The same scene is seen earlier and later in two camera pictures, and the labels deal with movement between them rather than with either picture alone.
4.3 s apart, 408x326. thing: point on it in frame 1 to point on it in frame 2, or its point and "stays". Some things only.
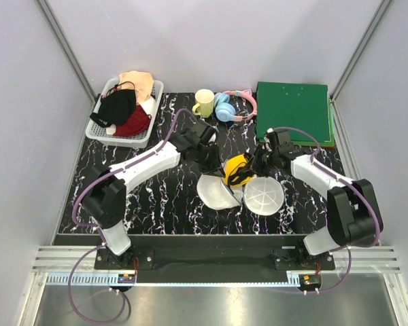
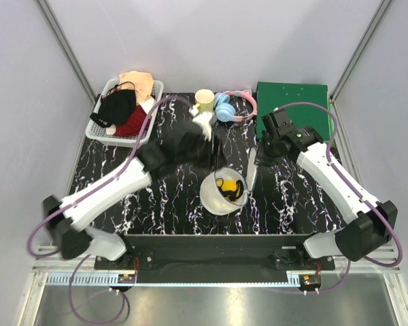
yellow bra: x=232 y=166 to x=232 y=190
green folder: x=305 y=106 stays
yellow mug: x=205 y=98 stays
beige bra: x=141 y=81 stays
